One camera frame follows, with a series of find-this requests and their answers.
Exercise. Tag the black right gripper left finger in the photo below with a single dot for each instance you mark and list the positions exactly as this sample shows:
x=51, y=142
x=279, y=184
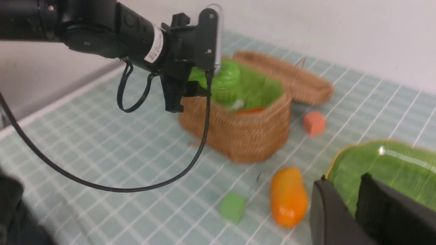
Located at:
x=330, y=221

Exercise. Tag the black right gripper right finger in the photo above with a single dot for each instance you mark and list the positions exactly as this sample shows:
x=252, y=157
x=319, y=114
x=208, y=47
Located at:
x=391, y=218

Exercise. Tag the green foam cube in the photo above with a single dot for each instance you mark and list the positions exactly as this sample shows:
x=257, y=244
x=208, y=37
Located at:
x=232, y=207

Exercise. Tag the orange yellow plastic mango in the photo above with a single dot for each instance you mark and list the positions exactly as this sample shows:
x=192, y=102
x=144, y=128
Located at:
x=288, y=197

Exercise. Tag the orange foam cube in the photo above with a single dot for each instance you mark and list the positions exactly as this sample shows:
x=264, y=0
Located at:
x=314, y=123

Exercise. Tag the woven wicker basket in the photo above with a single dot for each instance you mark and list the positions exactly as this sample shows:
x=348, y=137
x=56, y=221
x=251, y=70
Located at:
x=257, y=124

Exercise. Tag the green plastic chayote gourd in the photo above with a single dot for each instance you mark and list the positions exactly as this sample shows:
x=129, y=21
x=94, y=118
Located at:
x=225, y=83

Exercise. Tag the green leaf-shaped glass plate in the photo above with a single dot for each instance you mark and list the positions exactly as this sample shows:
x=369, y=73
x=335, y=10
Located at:
x=409, y=170

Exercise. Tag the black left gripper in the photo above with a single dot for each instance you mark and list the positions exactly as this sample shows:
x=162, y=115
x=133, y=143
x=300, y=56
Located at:
x=189, y=63

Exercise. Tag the woven wicker basket lid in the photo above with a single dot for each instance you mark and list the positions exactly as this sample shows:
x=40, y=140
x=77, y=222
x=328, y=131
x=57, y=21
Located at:
x=303, y=86

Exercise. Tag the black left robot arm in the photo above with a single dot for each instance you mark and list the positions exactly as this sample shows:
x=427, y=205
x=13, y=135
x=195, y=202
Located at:
x=110, y=29

